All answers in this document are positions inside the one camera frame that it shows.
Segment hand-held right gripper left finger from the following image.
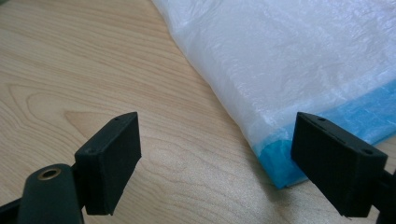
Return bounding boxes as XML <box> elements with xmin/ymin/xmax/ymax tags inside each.
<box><xmin>74</xmin><ymin>111</ymin><xmax>142</xmax><ymax>217</ymax></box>

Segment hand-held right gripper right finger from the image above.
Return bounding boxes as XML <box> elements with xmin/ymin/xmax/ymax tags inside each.
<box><xmin>290</xmin><ymin>111</ymin><xmax>389</xmax><ymax>218</ymax></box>

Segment white plastic bag blue edge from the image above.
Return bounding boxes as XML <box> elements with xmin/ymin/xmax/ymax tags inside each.
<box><xmin>150</xmin><ymin>0</ymin><xmax>396</xmax><ymax>190</ymax></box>

